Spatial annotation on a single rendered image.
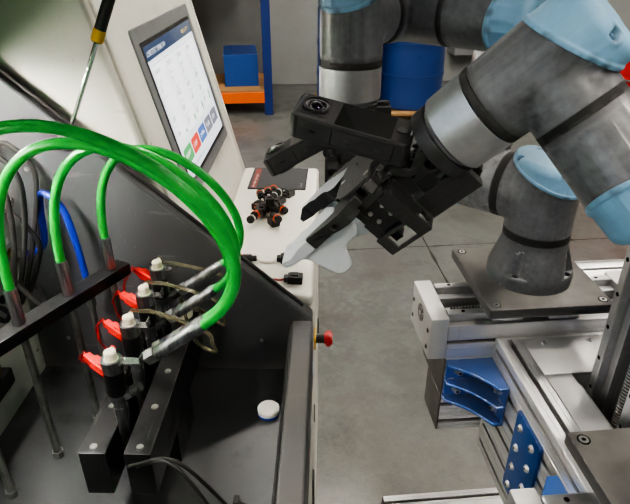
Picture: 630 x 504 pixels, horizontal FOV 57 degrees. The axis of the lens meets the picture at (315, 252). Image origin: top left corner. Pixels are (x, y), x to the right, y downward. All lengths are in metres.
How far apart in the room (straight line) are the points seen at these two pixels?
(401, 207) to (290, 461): 0.45
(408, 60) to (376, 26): 4.82
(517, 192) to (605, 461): 0.45
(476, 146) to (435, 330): 0.62
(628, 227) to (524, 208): 0.56
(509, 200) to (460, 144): 0.56
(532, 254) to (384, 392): 1.42
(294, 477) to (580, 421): 0.44
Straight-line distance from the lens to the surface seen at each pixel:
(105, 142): 0.67
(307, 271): 1.22
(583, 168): 0.49
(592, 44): 0.48
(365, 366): 2.51
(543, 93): 0.48
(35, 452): 1.14
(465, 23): 0.73
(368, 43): 0.70
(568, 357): 1.13
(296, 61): 7.23
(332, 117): 0.55
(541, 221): 1.05
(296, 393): 0.97
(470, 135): 0.50
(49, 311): 0.97
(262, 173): 1.72
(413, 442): 2.22
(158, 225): 1.06
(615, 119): 0.48
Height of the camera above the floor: 1.60
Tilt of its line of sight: 29 degrees down
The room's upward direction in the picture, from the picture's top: straight up
